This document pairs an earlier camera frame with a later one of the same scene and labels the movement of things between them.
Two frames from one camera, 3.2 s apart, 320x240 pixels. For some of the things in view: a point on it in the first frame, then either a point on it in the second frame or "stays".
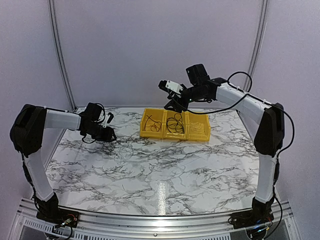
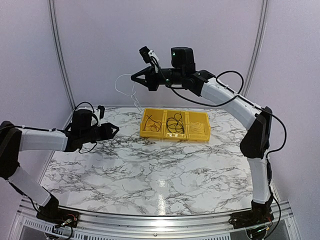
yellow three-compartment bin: (152, 123) stays
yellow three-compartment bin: (175, 125) stays
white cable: (125, 149) -> (133, 91)
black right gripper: (177, 105) -> (150, 82)
